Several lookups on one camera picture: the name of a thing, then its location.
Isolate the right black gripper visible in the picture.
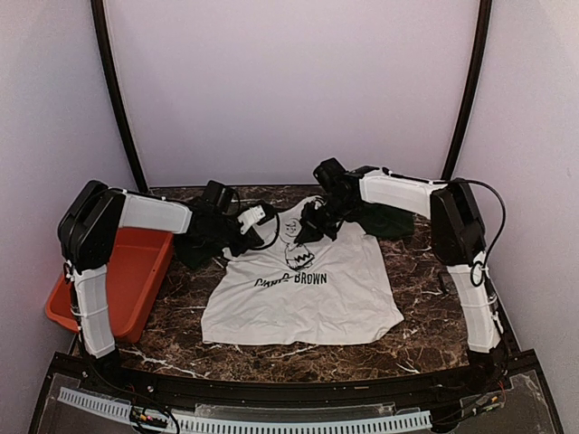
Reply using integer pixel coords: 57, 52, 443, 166
295, 194, 358, 244

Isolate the red plastic bin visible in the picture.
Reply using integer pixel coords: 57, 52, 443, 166
44, 227, 176, 344

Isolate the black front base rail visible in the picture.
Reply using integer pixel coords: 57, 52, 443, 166
53, 347, 539, 412

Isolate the right black frame post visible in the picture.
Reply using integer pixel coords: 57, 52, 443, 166
441, 0, 493, 180

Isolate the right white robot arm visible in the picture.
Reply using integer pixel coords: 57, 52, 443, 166
295, 158, 504, 354

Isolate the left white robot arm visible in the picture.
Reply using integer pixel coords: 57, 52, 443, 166
57, 180, 279, 359

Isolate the white green Charlie Brown shirt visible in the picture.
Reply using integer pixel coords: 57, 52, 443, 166
201, 196, 403, 345

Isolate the dark brooch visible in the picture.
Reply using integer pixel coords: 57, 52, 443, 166
285, 218, 301, 239

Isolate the left black frame post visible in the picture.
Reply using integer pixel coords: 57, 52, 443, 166
90, 0, 149, 193

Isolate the white slotted cable duct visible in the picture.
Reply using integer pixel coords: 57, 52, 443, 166
57, 387, 432, 434

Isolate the black frame post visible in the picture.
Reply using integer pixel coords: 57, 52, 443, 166
441, 0, 493, 180
90, 0, 149, 193

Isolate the black brooch stand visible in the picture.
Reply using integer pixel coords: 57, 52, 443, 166
437, 271, 452, 295

